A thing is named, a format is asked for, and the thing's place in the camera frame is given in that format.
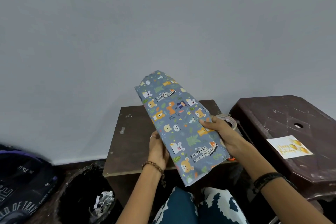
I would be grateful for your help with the black lined trash bin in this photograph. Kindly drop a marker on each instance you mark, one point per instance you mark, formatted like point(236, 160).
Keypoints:
point(78, 197)

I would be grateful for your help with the small dark wooden table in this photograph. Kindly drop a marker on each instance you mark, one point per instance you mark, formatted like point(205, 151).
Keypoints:
point(131, 147)

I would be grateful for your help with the happy birthday card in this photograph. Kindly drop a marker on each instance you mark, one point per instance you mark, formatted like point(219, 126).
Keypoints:
point(286, 147)

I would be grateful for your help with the teal white patterned trousers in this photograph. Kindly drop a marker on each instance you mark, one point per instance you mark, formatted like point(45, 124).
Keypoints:
point(181, 208)

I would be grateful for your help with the clear tape roll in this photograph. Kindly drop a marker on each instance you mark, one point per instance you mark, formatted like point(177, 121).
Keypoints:
point(232, 121)

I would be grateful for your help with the black purple backpack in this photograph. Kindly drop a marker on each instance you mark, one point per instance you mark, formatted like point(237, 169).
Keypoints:
point(21, 184)

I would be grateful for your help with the person's right forearm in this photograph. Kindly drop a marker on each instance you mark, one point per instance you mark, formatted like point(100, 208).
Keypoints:
point(283, 197)

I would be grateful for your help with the person's right hand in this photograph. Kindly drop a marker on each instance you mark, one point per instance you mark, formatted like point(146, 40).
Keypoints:
point(228, 137)

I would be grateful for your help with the brown plastic stool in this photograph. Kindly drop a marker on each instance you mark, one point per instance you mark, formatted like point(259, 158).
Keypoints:
point(262, 116)

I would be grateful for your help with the person's left forearm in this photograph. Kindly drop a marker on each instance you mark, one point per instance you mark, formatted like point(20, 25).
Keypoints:
point(139, 200)

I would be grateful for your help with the person's left hand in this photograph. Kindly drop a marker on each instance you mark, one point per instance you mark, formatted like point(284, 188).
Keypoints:
point(157, 153)

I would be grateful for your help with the crumpled paper scraps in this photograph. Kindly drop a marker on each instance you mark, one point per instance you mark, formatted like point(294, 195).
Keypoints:
point(103, 201)

